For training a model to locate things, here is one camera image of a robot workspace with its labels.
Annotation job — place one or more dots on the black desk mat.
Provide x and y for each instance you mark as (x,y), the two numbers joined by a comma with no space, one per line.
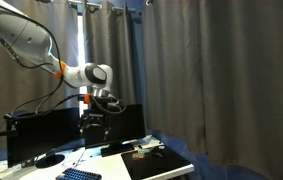
(154,163)

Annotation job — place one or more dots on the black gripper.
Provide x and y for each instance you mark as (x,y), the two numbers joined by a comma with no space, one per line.
(95,119)

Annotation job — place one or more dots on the teal small packet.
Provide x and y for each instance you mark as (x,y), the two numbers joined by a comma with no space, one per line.
(143,151)

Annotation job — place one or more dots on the keyboard with colourful keys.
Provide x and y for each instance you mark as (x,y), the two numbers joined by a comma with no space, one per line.
(78,174)

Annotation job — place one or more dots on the curtain panel behind robot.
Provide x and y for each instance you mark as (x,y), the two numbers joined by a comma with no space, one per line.
(1,86)

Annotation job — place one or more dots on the silver curtain rod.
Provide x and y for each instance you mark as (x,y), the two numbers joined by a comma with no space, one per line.
(91,4)

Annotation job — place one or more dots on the white flat box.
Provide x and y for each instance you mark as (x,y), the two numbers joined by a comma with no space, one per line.
(147,141)

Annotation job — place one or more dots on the wide curtain panel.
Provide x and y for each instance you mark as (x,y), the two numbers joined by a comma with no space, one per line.
(221,73)

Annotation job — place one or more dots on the blue cloth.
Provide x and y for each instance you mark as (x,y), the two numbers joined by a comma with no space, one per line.
(214,166)

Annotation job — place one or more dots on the narrow curtain panel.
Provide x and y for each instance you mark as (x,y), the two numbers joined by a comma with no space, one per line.
(109,43)

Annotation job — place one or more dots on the wide black computer monitor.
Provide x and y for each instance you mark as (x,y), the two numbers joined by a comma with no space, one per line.
(41,136)

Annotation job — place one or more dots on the checkered small flat item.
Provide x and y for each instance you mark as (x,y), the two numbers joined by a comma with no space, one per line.
(137,155)

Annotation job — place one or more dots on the small black computer monitor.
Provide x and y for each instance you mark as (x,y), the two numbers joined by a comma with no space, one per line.
(124,126)

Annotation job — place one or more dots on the black computer mouse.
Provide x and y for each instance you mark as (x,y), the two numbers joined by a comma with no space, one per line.
(157,154)

